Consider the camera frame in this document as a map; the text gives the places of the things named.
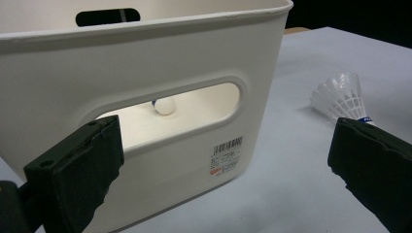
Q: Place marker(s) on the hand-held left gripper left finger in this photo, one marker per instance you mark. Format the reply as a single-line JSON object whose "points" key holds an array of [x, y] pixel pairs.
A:
{"points": [[71, 174]]}

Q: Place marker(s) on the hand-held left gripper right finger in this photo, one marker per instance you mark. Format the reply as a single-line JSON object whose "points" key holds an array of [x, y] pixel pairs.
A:
{"points": [[375, 168]]}

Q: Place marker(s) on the white shuttlecock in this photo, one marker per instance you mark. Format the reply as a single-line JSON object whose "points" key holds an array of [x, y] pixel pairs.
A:
{"points": [[165, 106], [343, 97]]}

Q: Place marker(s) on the white plastic bin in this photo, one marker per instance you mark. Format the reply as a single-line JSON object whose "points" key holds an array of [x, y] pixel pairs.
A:
{"points": [[129, 58]]}

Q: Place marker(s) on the pale blue table mat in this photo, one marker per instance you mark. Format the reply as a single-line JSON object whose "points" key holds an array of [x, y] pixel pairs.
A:
{"points": [[298, 181]]}

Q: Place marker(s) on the wooden board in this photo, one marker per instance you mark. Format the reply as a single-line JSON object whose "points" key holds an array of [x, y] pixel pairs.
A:
{"points": [[296, 30]]}

